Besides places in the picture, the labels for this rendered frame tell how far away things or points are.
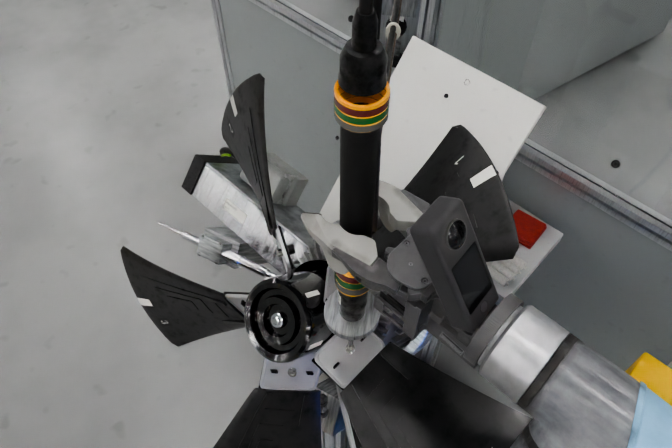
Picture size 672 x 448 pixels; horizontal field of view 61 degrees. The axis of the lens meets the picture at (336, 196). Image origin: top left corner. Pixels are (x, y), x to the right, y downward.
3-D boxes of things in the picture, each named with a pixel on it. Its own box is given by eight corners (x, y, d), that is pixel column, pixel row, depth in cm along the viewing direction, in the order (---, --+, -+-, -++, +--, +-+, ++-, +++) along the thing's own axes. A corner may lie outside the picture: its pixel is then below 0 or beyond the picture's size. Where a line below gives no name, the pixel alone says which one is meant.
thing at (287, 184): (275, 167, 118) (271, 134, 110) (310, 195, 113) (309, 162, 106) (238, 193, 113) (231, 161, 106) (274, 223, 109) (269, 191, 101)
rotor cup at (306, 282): (273, 312, 95) (218, 328, 84) (311, 240, 91) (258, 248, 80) (336, 370, 89) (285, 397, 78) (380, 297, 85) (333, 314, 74)
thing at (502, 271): (476, 227, 135) (477, 222, 133) (527, 267, 128) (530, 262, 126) (452, 247, 131) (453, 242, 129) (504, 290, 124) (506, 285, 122)
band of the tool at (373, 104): (338, 96, 47) (338, 68, 45) (390, 102, 47) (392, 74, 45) (330, 132, 45) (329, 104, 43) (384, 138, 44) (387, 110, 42)
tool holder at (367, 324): (331, 273, 76) (330, 230, 68) (384, 281, 75) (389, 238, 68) (319, 336, 70) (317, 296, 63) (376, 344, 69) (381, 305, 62)
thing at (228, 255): (299, 293, 96) (161, 227, 114) (302, 280, 95) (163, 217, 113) (292, 295, 94) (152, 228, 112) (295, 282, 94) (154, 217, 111)
